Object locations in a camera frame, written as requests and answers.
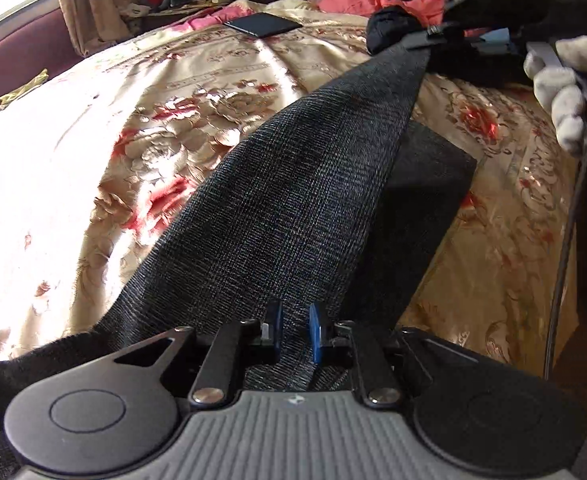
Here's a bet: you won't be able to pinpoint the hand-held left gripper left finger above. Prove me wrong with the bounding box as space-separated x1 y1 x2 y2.
108 300 284 408

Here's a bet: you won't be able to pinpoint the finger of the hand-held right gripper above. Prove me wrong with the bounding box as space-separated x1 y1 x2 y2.
406 23 475 53
473 29 524 57

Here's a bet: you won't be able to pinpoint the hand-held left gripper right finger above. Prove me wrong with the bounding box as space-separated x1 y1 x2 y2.
308 301 479 408

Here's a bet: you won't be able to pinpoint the dark grey pants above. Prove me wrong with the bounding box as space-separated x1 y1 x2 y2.
0 42 478 443

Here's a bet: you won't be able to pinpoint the person's right hand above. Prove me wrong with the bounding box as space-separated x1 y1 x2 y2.
523 36 587 159

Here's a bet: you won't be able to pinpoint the black garment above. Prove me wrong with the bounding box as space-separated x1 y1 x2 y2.
366 5 427 56

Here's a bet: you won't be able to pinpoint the pink cloth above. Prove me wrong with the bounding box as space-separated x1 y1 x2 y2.
309 0 457 26

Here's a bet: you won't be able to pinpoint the black tablet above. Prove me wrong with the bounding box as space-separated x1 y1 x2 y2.
223 11 304 39

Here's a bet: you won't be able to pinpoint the pink pillow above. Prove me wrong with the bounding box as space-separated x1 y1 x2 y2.
173 0 259 34

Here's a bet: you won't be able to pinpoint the floral beige bedspread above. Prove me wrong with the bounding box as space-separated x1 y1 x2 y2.
0 0 587 378

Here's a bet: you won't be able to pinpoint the yellow wrapper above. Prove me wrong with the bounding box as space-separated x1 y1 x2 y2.
0 72 50 109

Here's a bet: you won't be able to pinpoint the beige curtain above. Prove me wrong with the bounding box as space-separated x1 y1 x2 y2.
48 0 141 58

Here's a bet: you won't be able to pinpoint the maroon padded ledge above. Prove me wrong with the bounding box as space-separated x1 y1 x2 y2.
0 7 82 132

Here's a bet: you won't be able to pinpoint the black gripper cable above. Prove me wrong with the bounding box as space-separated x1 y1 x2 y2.
543 0 587 381

